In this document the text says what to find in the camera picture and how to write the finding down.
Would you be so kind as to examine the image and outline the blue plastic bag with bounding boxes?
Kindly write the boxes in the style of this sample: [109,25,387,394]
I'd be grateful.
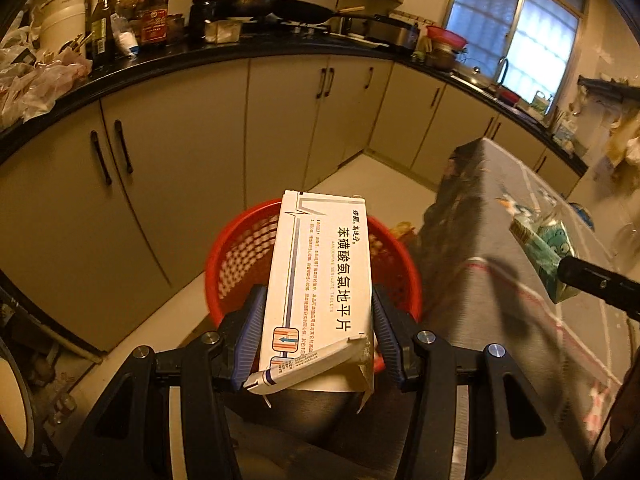
[570,202,596,231]

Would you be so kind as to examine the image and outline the soy sauce bottle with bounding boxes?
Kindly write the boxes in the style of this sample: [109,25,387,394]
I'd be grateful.
[186,0,218,46]

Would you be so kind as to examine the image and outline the crumpled plastic bags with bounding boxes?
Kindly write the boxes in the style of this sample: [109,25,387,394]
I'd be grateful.
[1,6,92,130]

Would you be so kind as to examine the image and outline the window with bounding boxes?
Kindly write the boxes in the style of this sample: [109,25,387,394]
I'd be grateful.
[445,0,587,103]

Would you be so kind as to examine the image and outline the grey patterned tablecloth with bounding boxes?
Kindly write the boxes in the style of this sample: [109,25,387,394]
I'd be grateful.
[414,139,639,477]

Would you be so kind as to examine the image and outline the black wok pan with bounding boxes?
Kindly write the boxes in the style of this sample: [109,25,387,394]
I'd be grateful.
[271,0,364,25]

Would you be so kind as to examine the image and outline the dark sauce bottle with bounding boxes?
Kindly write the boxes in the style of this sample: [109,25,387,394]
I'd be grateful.
[140,0,168,47]

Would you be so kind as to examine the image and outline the white electric kettle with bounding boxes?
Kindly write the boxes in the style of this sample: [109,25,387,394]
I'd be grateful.
[32,0,99,53]

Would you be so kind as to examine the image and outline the teal tissue pack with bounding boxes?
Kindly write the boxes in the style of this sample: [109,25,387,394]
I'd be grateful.
[509,210,578,304]

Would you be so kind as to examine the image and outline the green detergent bottle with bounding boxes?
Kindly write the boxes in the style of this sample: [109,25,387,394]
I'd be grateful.
[528,90,553,122]

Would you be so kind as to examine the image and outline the white long medicine box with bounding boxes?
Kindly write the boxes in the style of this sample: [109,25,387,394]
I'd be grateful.
[243,190,374,398]

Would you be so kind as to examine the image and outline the red plastic trash basket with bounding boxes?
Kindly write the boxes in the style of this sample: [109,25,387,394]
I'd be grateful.
[204,197,424,374]

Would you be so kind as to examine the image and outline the red basin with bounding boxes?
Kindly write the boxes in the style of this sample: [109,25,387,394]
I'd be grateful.
[426,25,468,51]

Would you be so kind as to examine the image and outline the kitchen faucet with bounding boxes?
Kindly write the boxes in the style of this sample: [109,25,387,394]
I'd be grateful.
[495,56,509,86]

